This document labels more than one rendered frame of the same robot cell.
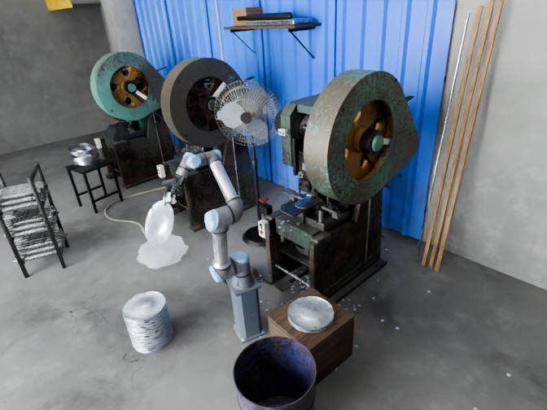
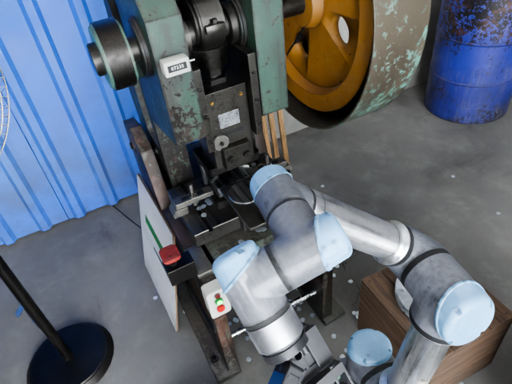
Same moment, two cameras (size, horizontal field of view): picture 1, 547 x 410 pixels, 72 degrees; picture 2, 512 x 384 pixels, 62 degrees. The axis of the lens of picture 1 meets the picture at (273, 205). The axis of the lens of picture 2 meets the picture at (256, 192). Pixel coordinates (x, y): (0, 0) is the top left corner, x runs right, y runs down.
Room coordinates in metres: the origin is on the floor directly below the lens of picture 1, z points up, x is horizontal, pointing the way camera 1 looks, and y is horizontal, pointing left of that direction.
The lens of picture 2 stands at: (2.07, 0.88, 1.77)
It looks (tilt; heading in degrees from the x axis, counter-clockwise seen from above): 40 degrees down; 288
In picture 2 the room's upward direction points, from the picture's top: 8 degrees counter-clockwise
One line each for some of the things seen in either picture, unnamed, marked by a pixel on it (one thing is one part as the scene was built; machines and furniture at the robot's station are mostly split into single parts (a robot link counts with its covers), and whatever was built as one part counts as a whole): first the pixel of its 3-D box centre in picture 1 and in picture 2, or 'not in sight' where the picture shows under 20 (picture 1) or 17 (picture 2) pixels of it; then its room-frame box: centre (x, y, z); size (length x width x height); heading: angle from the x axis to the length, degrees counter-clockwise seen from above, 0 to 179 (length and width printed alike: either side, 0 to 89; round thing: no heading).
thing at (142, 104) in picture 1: (146, 113); not in sight; (5.40, 1.74, 0.87); 1.53 x 0.99 x 1.74; 134
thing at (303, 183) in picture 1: (310, 168); (225, 120); (2.52, -0.28, 1.04); 0.17 x 0.15 x 0.30; 131
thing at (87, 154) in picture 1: (91, 175); not in sight; (4.35, 2.23, 0.40); 0.45 x 0.40 x 0.79; 53
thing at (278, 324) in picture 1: (311, 335); (427, 321); (1.77, -0.19, 0.18); 0.40 x 0.38 x 0.35; 128
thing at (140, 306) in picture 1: (144, 305); not in sight; (2.01, 0.95, 0.31); 0.29 x 0.29 x 0.01
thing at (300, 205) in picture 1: (298, 214); (253, 212); (2.44, -0.18, 0.72); 0.25 x 0.14 x 0.14; 131
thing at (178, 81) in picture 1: (220, 135); not in sight; (4.10, 0.54, 0.87); 1.53 x 0.99 x 1.74; 129
